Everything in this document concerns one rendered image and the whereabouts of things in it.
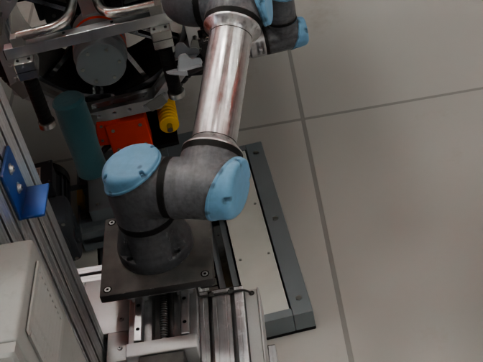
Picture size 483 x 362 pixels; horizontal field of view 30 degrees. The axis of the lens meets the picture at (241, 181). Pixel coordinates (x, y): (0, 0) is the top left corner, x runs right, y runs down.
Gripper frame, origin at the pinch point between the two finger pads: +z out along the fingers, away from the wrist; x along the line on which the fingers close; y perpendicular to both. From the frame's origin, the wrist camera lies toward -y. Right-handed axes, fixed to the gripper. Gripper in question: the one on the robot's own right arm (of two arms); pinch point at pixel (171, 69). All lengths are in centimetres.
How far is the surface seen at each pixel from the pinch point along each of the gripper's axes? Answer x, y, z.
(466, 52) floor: -95, -82, -112
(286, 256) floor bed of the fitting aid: -1, -75, -20
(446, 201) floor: -16, -83, -76
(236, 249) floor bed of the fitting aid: -9, -75, -6
